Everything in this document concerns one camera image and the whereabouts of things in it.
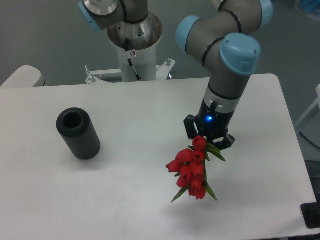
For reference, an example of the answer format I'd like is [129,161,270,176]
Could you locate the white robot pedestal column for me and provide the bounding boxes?
[84,12,176,85]

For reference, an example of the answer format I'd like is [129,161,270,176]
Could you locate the black ribbed cylindrical vase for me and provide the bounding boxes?
[56,107,101,160]

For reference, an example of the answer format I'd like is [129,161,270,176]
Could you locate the white frame at right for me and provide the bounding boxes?
[293,85,320,129]

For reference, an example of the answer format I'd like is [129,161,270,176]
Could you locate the black cable on pedestal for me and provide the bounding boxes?
[124,37,144,82]

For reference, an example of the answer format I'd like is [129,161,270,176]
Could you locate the blue objects in container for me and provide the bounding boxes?
[294,0,320,20]

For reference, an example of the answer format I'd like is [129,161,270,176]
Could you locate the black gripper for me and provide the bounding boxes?
[183,100,235,150]

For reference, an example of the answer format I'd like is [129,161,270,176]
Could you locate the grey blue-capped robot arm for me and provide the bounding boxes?
[78,0,274,150]

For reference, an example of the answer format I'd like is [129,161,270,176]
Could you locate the red tulip bouquet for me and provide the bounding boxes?
[165,135,226,202]

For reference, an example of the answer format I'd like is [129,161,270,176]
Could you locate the white chair edge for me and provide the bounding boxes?
[0,65,47,89]

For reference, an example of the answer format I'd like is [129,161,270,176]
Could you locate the black box at table edge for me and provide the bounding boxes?
[300,202,320,229]

